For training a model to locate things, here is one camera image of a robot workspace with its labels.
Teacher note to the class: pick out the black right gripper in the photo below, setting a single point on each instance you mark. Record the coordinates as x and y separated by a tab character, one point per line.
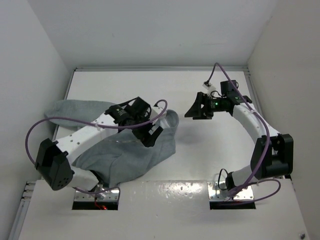
197	112

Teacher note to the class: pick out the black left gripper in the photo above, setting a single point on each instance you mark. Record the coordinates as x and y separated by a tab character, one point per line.
146	138

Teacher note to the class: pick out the grey zip jacket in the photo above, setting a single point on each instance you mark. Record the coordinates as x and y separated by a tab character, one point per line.
121	157

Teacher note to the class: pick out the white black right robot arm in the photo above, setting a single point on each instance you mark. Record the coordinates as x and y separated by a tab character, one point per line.
273	152

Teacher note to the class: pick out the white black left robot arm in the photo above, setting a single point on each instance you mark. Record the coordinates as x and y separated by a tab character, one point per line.
54	160

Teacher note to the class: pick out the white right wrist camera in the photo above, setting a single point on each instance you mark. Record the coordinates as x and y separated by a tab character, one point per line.
209	87

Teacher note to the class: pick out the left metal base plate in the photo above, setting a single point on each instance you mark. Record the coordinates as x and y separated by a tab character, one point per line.
103	194

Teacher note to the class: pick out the metal base plate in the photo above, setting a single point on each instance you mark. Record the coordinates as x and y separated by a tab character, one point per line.
103	194
218	194

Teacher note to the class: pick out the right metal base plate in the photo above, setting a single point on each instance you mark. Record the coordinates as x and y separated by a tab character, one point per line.
218	194

